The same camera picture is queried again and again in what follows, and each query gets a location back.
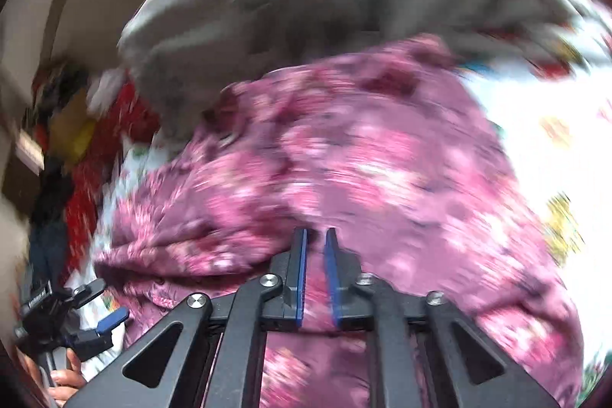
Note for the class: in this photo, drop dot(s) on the white cartoon printed blanket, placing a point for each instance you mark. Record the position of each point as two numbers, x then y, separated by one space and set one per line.
535 126

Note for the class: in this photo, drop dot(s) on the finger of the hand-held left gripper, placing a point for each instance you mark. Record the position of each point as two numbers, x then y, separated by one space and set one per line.
88 289
110 319

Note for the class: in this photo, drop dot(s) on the purple floral garment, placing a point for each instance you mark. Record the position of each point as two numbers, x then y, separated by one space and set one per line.
382 174

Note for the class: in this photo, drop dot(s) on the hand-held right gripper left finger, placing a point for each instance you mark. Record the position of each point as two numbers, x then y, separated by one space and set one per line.
300 283

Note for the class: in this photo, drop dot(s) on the yellowish cardboard box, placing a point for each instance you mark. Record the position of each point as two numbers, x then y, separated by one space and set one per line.
71 131

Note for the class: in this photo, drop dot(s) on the white plastic bag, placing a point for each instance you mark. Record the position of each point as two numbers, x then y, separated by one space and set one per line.
107 87

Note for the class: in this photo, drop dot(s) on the red patterned blanket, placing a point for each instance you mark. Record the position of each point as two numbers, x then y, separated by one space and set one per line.
129 111

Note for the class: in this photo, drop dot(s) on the dark clothes pile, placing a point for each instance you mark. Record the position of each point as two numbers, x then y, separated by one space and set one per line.
50 217

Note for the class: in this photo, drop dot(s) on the person's left hand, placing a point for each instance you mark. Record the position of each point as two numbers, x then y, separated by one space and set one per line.
64 381

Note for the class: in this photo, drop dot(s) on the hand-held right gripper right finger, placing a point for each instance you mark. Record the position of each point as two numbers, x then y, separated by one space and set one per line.
332 283

